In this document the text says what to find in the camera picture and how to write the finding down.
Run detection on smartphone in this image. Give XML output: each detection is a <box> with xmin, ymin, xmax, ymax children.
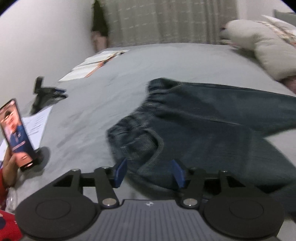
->
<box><xmin>0</xmin><ymin>98</ymin><xmax>37</xmax><ymax>172</ymax></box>

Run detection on white paper sheet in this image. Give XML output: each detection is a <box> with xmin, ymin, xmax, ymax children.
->
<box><xmin>22</xmin><ymin>107</ymin><xmax>53</xmax><ymax>151</ymax></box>

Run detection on black phone stand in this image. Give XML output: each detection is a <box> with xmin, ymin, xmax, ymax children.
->
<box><xmin>33</xmin><ymin>147</ymin><xmax>51</xmax><ymax>164</ymax></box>

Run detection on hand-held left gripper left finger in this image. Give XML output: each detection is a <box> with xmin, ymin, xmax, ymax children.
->
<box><xmin>53</xmin><ymin>158</ymin><xmax>128</xmax><ymax>208</ymax></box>

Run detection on grey folded duvet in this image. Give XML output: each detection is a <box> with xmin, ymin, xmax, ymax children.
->
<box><xmin>220</xmin><ymin>19</ymin><xmax>296</xmax><ymax>81</ymax></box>

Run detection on grey star print curtain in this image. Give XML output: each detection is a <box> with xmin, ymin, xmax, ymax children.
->
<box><xmin>102</xmin><ymin>0</ymin><xmax>238</xmax><ymax>48</ymax></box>

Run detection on dark grey headboard cushion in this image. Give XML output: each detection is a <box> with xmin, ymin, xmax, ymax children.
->
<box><xmin>274</xmin><ymin>9</ymin><xmax>296</xmax><ymax>21</ymax></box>

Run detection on pink hanging garment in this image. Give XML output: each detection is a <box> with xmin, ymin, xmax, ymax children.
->
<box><xmin>92</xmin><ymin>31</ymin><xmax>109</xmax><ymax>52</ymax></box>

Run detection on pink blanket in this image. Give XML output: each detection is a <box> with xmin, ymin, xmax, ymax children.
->
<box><xmin>281</xmin><ymin>76</ymin><xmax>296</xmax><ymax>95</ymax></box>

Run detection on small black tripod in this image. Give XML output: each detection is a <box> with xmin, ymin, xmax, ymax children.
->
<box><xmin>30</xmin><ymin>76</ymin><xmax>68</xmax><ymax>115</ymax></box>

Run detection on open book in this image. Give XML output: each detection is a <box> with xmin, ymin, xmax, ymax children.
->
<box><xmin>59</xmin><ymin>49</ymin><xmax>130</xmax><ymax>81</ymax></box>

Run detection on floral patterned cloth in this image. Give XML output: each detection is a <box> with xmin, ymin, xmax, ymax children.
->
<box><xmin>253</xmin><ymin>14</ymin><xmax>296</xmax><ymax>47</ymax></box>

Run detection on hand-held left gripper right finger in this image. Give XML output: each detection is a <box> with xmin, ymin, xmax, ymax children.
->
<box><xmin>171</xmin><ymin>159</ymin><xmax>245</xmax><ymax>208</ymax></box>

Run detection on dark hanging garment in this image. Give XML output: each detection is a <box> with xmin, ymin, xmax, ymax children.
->
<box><xmin>91</xmin><ymin>0</ymin><xmax>109</xmax><ymax>37</ymax></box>

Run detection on dark blue denim jeans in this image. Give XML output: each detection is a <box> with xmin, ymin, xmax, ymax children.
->
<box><xmin>107</xmin><ymin>77</ymin><xmax>296</xmax><ymax>216</ymax></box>

